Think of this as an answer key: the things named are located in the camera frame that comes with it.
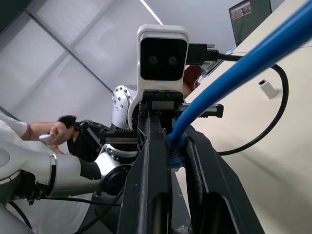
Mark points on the bare hand of person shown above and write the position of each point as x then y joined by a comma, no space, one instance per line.
59,132

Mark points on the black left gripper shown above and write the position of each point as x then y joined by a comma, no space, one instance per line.
162,103

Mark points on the red object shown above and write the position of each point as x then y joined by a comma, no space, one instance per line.
192,78

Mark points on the black monitor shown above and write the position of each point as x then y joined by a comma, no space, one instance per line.
251,22

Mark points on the person in white shirt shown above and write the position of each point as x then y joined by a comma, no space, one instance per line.
12,129

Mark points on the ceiling light strip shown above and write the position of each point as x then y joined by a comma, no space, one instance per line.
151,11

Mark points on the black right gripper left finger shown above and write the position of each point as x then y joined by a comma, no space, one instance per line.
148,185

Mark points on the person in black shirt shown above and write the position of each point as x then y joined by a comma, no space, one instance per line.
80,146

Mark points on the white remote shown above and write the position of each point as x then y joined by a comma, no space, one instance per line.
46,137

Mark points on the silver robot torso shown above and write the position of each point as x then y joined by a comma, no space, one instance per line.
9,221

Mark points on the white coupler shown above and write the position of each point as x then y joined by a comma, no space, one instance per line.
267,89

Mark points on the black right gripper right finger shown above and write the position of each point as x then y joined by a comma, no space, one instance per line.
214,175

